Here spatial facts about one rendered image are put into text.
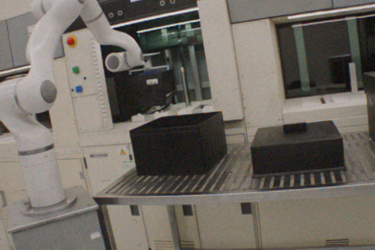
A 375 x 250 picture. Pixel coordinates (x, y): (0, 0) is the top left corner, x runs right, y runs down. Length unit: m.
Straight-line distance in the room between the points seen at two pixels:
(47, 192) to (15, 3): 1.28
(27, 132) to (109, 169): 0.83
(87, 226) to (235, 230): 0.86
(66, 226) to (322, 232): 1.15
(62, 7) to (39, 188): 0.60
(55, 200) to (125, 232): 0.89
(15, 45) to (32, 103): 1.08
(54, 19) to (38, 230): 0.69
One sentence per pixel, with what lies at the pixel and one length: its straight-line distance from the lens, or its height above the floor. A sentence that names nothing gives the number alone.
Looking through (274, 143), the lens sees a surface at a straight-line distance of 1.12.
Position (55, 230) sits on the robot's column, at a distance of 1.14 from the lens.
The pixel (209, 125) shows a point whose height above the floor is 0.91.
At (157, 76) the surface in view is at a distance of 1.90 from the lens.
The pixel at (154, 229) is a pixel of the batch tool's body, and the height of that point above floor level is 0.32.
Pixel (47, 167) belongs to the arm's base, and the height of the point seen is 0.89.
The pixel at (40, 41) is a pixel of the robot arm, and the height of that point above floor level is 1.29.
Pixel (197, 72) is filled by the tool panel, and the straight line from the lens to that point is 2.50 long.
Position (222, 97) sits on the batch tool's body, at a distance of 1.56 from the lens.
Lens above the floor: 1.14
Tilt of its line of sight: 7 degrees down
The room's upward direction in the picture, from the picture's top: 9 degrees counter-clockwise
